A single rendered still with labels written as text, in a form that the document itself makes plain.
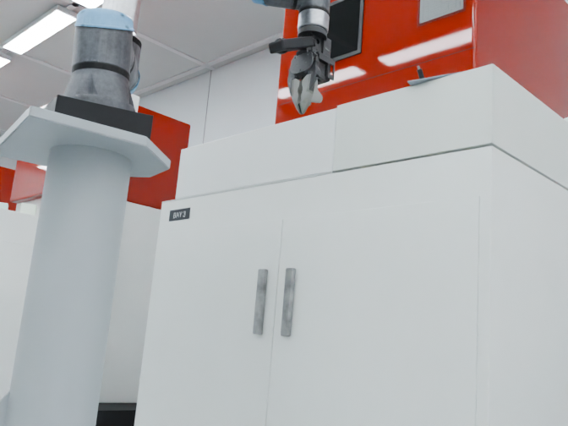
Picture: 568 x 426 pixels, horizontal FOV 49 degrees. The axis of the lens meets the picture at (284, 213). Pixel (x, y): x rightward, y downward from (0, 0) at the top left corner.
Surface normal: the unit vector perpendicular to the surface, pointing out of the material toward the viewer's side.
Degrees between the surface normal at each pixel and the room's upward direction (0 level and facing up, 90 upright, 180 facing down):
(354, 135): 90
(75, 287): 90
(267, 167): 90
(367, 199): 90
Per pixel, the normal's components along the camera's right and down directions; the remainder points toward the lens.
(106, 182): 0.72, -0.09
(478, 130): -0.70, -0.21
